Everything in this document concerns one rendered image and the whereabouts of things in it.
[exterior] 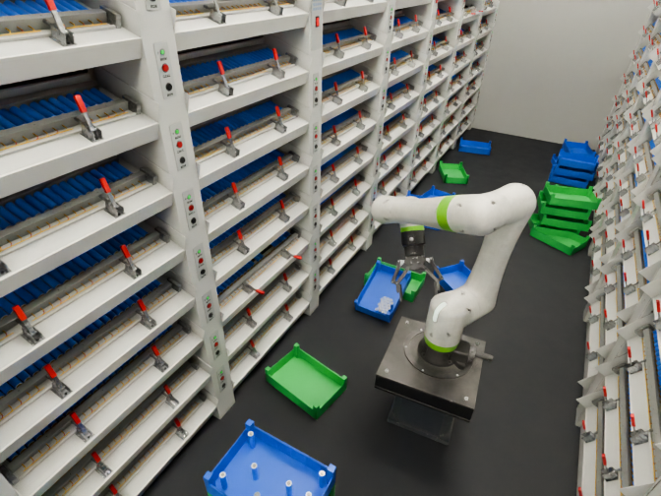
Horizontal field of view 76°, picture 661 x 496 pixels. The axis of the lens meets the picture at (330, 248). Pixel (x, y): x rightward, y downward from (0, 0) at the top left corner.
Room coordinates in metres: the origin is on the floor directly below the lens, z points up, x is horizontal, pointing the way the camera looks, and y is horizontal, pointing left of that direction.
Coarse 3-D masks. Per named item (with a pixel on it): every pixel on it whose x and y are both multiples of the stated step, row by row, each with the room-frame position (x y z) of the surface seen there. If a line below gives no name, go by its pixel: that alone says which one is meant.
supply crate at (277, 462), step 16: (256, 432) 0.74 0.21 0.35; (240, 448) 0.70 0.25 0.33; (256, 448) 0.70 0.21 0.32; (272, 448) 0.71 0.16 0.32; (288, 448) 0.68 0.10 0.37; (224, 464) 0.64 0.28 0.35; (240, 464) 0.65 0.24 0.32; (272, 464) 0.66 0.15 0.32; (288, 464) 0.66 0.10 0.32; (304, 464) 0.66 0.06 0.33; (320, 464) 0.63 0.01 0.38; (208, 480) 0.57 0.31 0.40; (240, 480) 0.61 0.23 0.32; (256, 480) 0.61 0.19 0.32; (272, 480) 0.61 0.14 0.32; (304, 480) 0.61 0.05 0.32
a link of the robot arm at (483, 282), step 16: (512, 192) 1.13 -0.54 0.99; (528, 192) 1.15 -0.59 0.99; (512, 208) 1.09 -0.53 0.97; (528, 208) 1.12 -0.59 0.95; (512, 224) 1.12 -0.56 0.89; (496, 240) 1.14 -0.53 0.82; (512, 240) 1.13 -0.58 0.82; (480, 256) 1.18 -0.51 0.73; (496, 256) 1.14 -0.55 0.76; (480, 272) 1.16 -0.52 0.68; (496, 272) 1.14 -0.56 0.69; (464, 288) 1.16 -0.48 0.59; (480, 288) 1.14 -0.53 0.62; (496, 288) 1.14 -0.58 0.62; (480, 304) 1.11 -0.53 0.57
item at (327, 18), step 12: (324, 0) 1.71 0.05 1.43; (336, 0) 1.88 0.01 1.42; (348, 0) 1.99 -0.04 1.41; (360, 0) 2.07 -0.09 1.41; (372, 0) 2.10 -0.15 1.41; (384, 0) 2.23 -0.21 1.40; (324, 12) 1.72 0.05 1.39; (336, 12) 1.81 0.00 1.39; (348, 12) 1.90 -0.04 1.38; (360, 12) 2.01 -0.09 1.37; (372, 12) 2.12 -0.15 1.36
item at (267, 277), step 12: (300, 228) 1.64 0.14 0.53; (300, 240) 1.62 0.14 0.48; (300, 252) 1.56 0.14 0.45; (276, 264) 1.43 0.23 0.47; (288, 264) 1.48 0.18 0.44; (264, 276) 1.35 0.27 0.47; (276, 276) 1.41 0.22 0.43; (228, 300) 1.19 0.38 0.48; (240, 300) 1.20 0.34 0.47; (228, 312) 1.14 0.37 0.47
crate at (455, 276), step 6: (456, 264) 2.05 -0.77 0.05; (462, 264) 2.05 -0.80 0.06; (444, 270) 2.02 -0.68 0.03; (450, 270) 2.03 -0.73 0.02; (456, 270) 2.05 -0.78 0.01; (462, 270) 2.04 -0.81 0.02; (468, 270) 2.00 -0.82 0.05; (438, 276) 1.95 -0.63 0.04; (444, 276) 2.00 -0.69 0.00; (450, 276) 2.00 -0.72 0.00; (456, 276) 2.00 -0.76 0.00; (462, 276) 2.00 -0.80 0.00; (468, 276) 1.99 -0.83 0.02; (444, 282) 1.89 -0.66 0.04; (450, 282) 1.93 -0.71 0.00; (456, 282) 1.93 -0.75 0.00; (462, 282) 1.94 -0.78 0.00; (444, 288) 1.88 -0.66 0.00; (450, 288) 1.84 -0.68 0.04
